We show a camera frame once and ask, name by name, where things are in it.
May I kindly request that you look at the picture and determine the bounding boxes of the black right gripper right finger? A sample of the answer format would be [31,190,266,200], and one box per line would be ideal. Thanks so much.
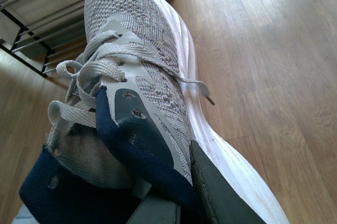
[190,140,265,223]

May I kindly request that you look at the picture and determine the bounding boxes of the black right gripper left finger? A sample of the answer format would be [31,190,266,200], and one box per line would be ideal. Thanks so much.
[126,195,181,224]

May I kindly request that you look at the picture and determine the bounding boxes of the black chrome shoe rack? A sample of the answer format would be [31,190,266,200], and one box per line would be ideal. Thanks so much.
[1,0,86,77]

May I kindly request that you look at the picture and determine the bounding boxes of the grey knit sneaker right-held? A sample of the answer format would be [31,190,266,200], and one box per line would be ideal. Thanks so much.
[13,0,288,223]

